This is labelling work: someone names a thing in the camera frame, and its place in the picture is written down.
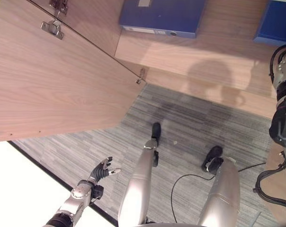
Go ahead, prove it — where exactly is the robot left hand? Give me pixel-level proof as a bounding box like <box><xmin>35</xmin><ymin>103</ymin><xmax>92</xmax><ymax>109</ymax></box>
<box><xmin>87</xmin><ymin>156</ymin><xmax>122</xmax><ymax>184</ymax></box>

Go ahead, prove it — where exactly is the wooden cabinet door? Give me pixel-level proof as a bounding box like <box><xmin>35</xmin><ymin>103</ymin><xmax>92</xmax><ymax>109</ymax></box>
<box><xmin>0</xmin><ymin>0</ymin><xmax>147</xmax><ymax>143</ymax></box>

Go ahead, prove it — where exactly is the wooden office cabinet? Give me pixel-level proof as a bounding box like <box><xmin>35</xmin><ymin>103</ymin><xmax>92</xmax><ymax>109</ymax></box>
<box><xmin>27</xmin><ymin>0</ymin><xmax>286</xmax><ymax>120</ymax></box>

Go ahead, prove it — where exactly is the robot left leg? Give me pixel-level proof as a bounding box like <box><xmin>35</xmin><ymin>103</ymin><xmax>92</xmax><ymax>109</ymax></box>
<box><xmin>117</xmin><ymin>122</ymin><xmax>163</xmax><ymax>227</ymax></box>

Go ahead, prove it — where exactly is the robot leg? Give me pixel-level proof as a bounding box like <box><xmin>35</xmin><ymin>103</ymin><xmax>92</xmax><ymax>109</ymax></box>
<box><xmin>197</xmin><ymin>145</ymin><xmax>241</xmax><ymax>227</ymax></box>
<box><xmin>117</xmin><ymin>122</ymin><xmax>163</xmax><ymax>227</ymax></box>

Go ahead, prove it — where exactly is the black floor edge strip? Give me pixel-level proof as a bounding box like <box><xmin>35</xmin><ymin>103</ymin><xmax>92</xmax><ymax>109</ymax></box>
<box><xmin>7</xmin><ymin>140</ymin><xmax>118</xmax><ymax>227</ymax></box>

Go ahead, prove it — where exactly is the small silver door hinge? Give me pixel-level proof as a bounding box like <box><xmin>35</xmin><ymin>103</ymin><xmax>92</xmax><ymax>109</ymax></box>
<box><xmin>135</xmin><ymin>68</ymin><xmax>147</xmax><ymax>85</ymax></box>

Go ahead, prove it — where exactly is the robot right leg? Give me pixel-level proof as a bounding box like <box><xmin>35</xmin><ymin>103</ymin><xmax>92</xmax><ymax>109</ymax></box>
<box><xmin>197</xmin><ymin>145</ymin><xmax>241</xmax><ymax>227</ymax></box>

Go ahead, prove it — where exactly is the silver door hinge plate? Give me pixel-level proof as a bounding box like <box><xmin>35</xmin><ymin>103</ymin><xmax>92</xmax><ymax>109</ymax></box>
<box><xmin>40</xmin><ymin>19</ymin><xmax>64</xmax><ymax>40</ymax></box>

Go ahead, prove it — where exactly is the blue binder with white label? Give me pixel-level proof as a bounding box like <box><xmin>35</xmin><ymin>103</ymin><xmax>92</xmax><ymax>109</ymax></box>
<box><xmin>119</xmin><ymin>0</ymin><xmax>207</xmax><ymax>39</ymax></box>

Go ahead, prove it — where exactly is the plain blue binder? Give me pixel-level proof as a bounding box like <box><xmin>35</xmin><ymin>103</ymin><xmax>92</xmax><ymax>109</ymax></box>
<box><xmin>252</xmin><ymin>0</ymin><xmax>286</xmax><ymax>46</ymax></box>

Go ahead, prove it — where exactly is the black floor cable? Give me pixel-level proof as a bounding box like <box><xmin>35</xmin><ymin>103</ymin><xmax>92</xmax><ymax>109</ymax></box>
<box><xmin>170</xmin><ymin>162</ymin><xmax>267</xmax><ymax>224</ymax></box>

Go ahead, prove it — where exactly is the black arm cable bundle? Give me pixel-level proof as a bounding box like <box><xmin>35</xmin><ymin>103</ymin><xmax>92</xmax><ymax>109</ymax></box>
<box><xmin>252</xmin><ymin>151</ymin><xmax>286</xmax><ymax>210</ymax></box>

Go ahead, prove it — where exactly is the dark cabinet hinge mount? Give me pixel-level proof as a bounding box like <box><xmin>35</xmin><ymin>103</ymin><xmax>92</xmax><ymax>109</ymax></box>
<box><xmin>49</xmin><ymin>0</ymin><xmax>69</xmax><ymax>16</ymax></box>

